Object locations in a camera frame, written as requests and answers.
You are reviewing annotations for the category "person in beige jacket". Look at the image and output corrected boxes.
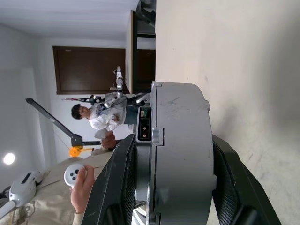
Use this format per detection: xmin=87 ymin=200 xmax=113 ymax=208
xmin=0 ymin=145 xmax=118 ymax=225

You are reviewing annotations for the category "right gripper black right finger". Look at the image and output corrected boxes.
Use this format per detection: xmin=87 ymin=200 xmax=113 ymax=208
xmin=210 ymin=133 xmax=282 ymax=225

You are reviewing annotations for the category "dark grey rounded object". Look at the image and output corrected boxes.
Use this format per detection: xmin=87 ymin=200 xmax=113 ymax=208
xmin=135 ymin=0 xmax=157 ymax=28

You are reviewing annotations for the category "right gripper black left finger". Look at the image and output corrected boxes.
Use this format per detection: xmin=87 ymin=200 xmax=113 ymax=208
xmin=81 ymin=133 xmax=138 ymax=225

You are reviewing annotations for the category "operator left hand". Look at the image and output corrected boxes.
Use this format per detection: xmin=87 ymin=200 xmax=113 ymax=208
xmin=100 ymin=130 xmax=117 ymax=149

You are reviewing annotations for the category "white VR headset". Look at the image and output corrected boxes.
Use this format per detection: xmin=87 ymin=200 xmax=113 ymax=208
xmin=0 ymin=170 xmax=44 ymax=211

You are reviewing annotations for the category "dark brown open cabinet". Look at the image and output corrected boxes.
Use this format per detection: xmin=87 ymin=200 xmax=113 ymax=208
xmin=130 ymin=10 xmax=157 ymax=94

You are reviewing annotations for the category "operator right hand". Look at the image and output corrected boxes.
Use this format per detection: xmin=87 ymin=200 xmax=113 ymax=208
xmin=69 ymin=165 xmax=96 ymax=214

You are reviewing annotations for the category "orange hoist winch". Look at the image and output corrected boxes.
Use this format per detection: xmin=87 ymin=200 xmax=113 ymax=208
xmin=69 ymin=146 xmax=94 ymax=158

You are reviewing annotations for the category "brown wooden door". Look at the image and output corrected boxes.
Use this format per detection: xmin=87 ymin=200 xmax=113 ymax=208
xmin=52 ymin=45 xmax=127 ymax=95

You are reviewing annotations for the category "grey motor stator housing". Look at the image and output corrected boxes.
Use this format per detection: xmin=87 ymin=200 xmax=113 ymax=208
xmin=150 ymin=81 xmax=218 ymax=225

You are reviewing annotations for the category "white VR controller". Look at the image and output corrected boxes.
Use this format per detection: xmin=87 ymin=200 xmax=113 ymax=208
xmin=64 ymin=163 xmax=85 ymax=187
xmin=94 ymin=129 xmax=107 ymax=141

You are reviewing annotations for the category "background silver humanoid robot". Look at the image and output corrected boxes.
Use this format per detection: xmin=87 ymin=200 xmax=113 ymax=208
xmin=82 ymin=66 xmax=132 ymax=110

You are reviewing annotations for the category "round white ceiling lamp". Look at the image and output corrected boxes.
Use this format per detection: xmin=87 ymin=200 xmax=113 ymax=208
xmin=2 ymin=152 xmax=16 ymax=165

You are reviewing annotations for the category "person in white shirt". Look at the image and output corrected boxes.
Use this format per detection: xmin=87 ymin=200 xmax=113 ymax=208
xmin=71 ymin=104 xmax=138 ymax=132

